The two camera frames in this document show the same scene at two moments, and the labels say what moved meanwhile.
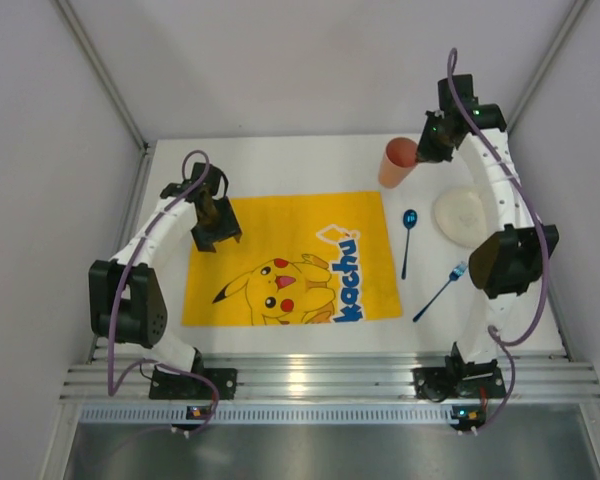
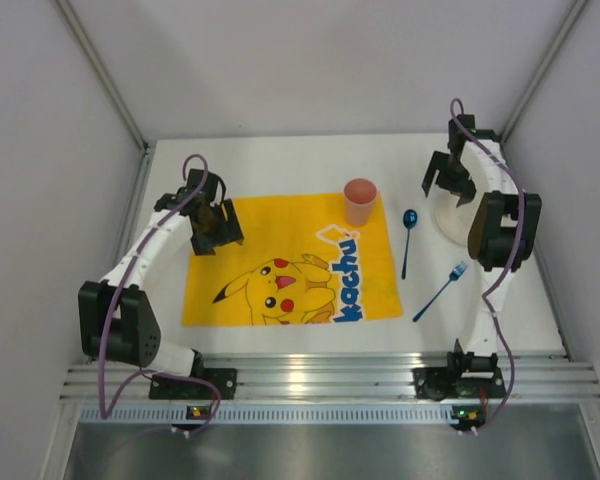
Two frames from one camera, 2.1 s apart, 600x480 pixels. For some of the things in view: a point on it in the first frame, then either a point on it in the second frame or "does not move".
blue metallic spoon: (410, 219) does not move
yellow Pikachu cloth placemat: (301, 258) does not move
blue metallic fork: (454, 276) does not move
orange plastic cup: (399, 161) -> (360, 195)
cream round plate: (460, 216) does not move
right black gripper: (431, 147) -> (450, 176)
